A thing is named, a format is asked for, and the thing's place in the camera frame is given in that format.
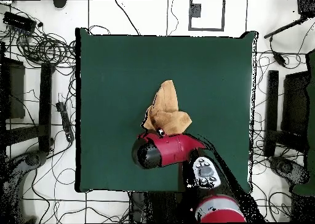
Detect orange terry towel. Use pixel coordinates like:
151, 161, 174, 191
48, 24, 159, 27
141, 79, 193, 137

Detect dark green tablecloth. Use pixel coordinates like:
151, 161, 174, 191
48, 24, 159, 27
75, 28, 258, 193

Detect black power strip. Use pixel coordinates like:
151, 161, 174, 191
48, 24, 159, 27
55, 101, 75, 143

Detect black stand bar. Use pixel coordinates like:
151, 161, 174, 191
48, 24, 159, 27
38, 62, 56, 153
266, 70, 279, 134

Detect grey stand base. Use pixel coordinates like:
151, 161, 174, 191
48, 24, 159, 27
0, 150, 50, 223
269, 156, 311, 185

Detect black power adapter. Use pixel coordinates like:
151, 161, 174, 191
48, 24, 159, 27
269, 36, 287, 68

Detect dark box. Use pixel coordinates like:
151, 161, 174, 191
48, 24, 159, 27
0, 57, 26, 120
281, 71, 311, 136

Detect black tripod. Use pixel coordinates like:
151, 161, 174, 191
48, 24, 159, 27
263, 0, 315, 39

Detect grey square frame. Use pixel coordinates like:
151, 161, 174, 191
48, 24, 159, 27
188, 0, 226, 32

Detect long black cable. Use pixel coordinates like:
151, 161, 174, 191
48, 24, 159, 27
114, 0, 141, 36

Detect tangled black cables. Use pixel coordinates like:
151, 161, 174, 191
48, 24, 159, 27
0, 2, 77, 71

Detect black network switch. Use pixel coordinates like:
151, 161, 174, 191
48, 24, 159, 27
2, 11, 38, 33

